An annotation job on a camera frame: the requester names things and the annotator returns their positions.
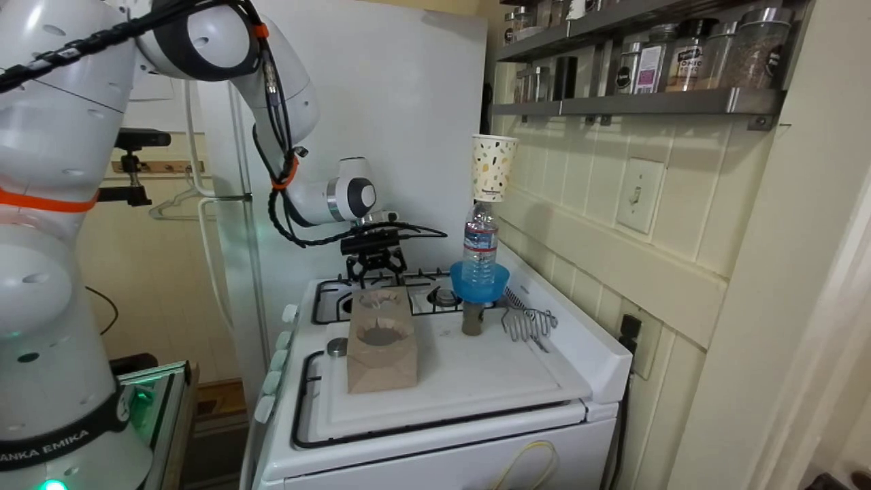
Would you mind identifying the white gas stove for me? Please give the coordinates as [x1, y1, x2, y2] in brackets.
[241, 259, 631, 490]

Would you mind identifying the dotted paper cup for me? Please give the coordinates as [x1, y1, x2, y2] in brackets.
[471, 132, 517, 202]

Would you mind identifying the glass spice jar right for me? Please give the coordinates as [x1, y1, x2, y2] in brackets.
[724, 6, 792, 90]

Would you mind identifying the brown cardboard box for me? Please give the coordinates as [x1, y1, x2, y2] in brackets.
[346, 285, 418, 395]

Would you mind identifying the black camera on stand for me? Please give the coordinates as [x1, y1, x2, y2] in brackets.
[98, 127, 173, 206]

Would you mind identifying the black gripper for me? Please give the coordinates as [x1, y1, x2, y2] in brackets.
[340, 228, 407, 282]

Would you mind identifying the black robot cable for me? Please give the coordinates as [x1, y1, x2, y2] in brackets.
[0, 0, 449, 249]

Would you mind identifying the black wall plug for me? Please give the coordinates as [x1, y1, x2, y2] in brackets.
[618, 313, 642, 353]

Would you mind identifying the metal wire whisk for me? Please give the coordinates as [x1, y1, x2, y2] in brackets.
[502, 294, 558, 345]

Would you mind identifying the grey spice bottle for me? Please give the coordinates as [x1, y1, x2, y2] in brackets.
[464, 305, 486, 337]

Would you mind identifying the grey wall spice shelf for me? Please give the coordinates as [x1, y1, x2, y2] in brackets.
[491, 0, 810, 131]

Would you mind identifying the green lit control box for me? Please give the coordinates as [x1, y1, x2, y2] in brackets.
[120, 362, 199, 490]

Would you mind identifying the clear water bottle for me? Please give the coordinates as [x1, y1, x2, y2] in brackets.
[464, 202, 499, 262]

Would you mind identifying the blue plastic funnel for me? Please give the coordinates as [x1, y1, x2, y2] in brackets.
[449, 262, 510, 305]

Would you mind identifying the white refrigerator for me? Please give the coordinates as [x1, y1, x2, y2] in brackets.
[197, 0, 487, 381]

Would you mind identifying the spice jar purple label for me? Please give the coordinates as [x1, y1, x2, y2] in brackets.
[634, 43, 667, 93]

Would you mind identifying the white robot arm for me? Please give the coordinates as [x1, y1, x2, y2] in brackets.
[0, 0, 376, 490]

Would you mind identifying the white light switch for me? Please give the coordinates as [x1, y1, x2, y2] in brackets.
[618, 157, 665, 233]

